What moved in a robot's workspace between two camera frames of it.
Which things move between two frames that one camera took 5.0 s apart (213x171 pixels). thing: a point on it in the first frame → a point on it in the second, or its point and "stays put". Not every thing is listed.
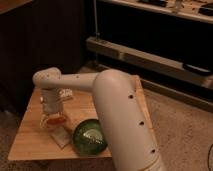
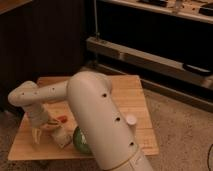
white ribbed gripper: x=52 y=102 → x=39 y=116
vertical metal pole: x=95 y=18 stays put
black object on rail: x=197 y=69 stays put
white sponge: x=61 y=136 stays put
